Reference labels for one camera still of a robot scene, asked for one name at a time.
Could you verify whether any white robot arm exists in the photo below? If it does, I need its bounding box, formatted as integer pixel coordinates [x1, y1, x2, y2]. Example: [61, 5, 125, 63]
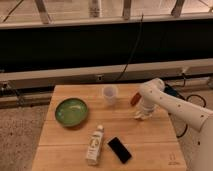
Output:
[139, 78, 213, 171]

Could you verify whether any white sponge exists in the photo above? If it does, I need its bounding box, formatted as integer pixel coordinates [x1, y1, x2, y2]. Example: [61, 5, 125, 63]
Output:
[134, 111, 150, 120]

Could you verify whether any black floor cable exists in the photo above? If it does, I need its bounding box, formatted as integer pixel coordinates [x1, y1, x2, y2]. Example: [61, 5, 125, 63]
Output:
[164, 83, 208, 139]

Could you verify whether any black hanging cable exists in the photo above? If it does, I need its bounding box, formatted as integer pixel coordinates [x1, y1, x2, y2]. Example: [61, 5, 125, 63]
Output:
[114, 13, 145, 82]

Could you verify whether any white plastic bottle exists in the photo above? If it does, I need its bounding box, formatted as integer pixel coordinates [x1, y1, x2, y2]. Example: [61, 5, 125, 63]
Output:
[86, 125, 104, 165]

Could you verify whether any clear plastic cup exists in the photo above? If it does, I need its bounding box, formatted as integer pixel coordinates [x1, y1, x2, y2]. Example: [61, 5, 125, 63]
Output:
[102, 85, 118, 106]

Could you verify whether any black smartphone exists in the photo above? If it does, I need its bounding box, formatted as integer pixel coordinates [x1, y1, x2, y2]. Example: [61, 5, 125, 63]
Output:
[108, 137, 132, 164]

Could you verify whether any green bowl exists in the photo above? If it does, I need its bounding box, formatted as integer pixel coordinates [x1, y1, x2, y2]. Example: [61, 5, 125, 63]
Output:
[55, 98, 89, 127]

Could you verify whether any brown sausage-shaped object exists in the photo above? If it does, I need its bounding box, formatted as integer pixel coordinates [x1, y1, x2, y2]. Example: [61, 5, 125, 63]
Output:
[130, 92, 141, 106]

